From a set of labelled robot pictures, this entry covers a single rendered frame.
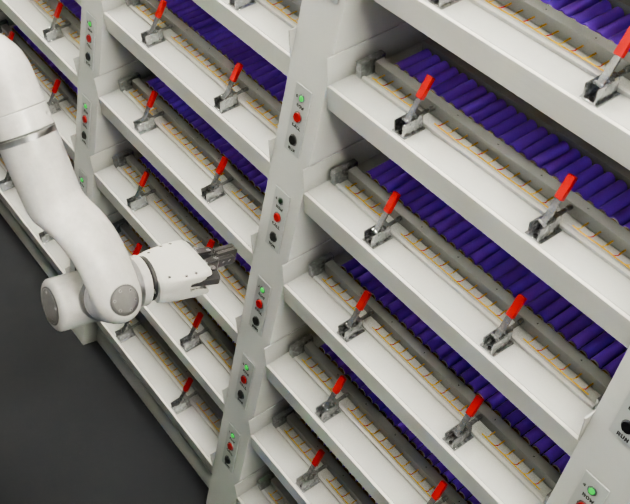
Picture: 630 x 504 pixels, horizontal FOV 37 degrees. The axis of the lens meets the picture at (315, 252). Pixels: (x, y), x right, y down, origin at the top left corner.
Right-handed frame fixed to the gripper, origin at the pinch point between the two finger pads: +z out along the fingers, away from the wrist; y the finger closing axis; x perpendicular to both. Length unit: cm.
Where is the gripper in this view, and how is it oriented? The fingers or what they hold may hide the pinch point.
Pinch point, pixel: (224, 255)
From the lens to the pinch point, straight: 163.3
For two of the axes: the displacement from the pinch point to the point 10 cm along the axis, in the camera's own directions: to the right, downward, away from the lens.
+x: 2.0, -7.8, -6.0
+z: 7.8, -2.4, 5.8
